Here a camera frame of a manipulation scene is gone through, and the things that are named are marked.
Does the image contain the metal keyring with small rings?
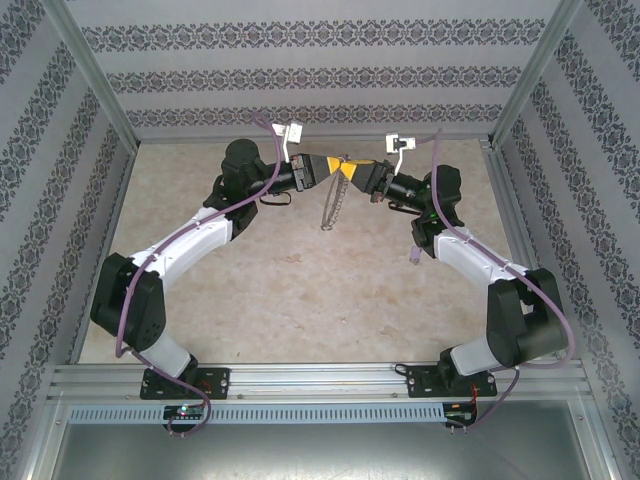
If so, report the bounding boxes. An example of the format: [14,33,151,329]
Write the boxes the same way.
[319,154,351,232]

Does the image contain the left circuit board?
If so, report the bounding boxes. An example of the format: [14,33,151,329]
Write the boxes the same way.
[163,404,207,420]

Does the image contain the grey metal sheet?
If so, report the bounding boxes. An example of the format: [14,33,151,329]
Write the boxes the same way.
[49,422,611,480]

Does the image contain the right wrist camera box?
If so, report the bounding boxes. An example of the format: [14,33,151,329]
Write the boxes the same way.
[383,131,417,174]

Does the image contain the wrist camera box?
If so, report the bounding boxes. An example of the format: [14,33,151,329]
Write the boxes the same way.
[383,131,417,174]
[272,121,306,162]

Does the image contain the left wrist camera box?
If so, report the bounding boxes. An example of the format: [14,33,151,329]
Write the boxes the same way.
[272,121,306,162]

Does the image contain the aluminium frame post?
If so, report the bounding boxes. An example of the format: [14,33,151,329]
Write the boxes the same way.
[487,0,586,149]
[42,0,141,149]

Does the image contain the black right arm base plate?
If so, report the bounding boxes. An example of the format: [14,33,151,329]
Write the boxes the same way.
[405,363,499,400]

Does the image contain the aluminium mounting rail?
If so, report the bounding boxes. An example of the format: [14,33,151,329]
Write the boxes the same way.
[47,363,589,401]

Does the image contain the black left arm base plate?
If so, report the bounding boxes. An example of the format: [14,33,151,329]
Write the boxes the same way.
[139,367,232,401]

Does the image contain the slotted grey cable duct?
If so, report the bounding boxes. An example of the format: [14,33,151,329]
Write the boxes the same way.
[67,403,446,425]

